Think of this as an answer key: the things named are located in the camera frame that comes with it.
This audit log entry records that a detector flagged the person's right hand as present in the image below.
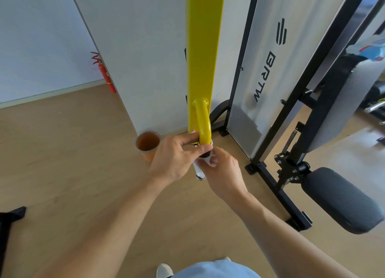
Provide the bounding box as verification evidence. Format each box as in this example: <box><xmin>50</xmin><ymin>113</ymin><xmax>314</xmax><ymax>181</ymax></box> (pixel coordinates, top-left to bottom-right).
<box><xmin>195</xmin><ymin>147</ymin><xmax>249</xmax><ymax>201</ymax></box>

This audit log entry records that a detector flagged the person's left hand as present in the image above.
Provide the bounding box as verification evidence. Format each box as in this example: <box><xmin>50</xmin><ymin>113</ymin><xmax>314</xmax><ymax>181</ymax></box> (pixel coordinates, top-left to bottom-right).
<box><xmin>148</xmin><ymin>132</ymin><xmax>214</xmax><ymax>185</ymax></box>

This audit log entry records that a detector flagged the white wet wipe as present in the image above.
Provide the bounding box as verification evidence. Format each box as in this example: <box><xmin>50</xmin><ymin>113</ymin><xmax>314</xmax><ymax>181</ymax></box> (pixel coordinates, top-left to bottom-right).
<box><xmin>192</xmin><ymin>144</ymin><xmax>215</xmax><ymax>181</ymax></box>

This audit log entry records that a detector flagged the curved yellow black grip handle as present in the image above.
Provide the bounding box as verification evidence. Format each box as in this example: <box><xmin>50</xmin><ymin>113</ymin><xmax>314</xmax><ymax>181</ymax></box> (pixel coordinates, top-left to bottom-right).
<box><xmin>192</xmin><ymin>98</ymin><xmax>215</xmax><ymax>181</ymax></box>

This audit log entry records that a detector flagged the yellow fitness equipment arm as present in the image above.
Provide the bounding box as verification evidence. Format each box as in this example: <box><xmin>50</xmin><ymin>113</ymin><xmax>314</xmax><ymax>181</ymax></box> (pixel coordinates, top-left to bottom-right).
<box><xmin>185</xmin><ymin>0</ymin><xmax>226</xmax><ymax>134</ymax></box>

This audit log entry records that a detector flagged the white blue wet wipe pack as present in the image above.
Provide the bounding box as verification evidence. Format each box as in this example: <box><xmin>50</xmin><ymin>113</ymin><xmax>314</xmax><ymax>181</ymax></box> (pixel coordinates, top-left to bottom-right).
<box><xmin>346</xmin><ymin>39</ymin><xmax>385</xmax><ymax>62</ymax></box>

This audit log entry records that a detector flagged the person's left forearm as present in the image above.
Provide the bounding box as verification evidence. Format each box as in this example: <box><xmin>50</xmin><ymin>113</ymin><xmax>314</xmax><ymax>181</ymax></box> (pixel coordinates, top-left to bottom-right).
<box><xmin>33</xmin><ymin>175</ymin><xmax>181</xmax><ymax>278</ymax></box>

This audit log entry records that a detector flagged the person's right forearm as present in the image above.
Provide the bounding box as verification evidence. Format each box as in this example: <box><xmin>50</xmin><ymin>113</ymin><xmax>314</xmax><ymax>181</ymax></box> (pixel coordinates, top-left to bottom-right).
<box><xmin>231</xmin><ymin>190</ymin><xmax>359</xmax><ymax>278</ymax></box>

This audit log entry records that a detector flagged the person's light blue clothing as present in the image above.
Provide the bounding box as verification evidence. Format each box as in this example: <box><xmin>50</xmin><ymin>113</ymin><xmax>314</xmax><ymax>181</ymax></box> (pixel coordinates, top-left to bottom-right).
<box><xmin>173</xmin><ymin>259</ymin><xmax>261</xmax><ymax>278</ymax></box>

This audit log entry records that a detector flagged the orange bucket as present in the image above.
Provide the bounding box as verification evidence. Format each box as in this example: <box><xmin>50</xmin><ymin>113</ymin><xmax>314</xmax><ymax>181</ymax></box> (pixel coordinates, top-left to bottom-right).
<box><xmin>135</xmin><ymin>131</ymin><xmax>162</xmax><ymax>164</ymax></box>

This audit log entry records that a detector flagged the red fire extinguisher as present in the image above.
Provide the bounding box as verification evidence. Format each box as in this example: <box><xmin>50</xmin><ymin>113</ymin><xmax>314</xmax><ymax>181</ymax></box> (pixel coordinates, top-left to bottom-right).
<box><xmin>91</xmin><ymin>51</ymin><xmax>117</xmax><ymax>94</ymax></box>

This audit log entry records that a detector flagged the black padded bench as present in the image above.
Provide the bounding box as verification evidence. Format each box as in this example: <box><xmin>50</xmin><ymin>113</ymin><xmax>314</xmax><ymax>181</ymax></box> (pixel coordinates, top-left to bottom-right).
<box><xmin>274</xmin><ymin>54</ymin><xmax>385</xmax><ymax>235</ymax></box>

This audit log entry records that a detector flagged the yellow leg developer bar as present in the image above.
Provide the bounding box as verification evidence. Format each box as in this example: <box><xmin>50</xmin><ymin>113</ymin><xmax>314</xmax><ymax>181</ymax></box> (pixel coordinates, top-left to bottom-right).
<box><xmin>364</xmin><ymin>98</ymin><xmax>385</xmax><ymax>113</ymax></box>

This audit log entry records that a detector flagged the black cable machine tower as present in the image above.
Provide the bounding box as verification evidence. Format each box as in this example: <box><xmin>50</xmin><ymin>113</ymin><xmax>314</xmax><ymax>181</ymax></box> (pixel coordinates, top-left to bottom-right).
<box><xmin>224</xmin><ymin>0</ymin><xmax>385</xmax><ymax>232</ymax></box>

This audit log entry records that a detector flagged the black floor frame bar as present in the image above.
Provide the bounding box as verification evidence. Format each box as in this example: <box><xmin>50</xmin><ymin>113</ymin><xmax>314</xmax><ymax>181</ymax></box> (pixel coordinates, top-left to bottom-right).
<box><xmin>0</xmin><ymin>206</ymin><xmax>27</xmax><ymax>266</ymax></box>

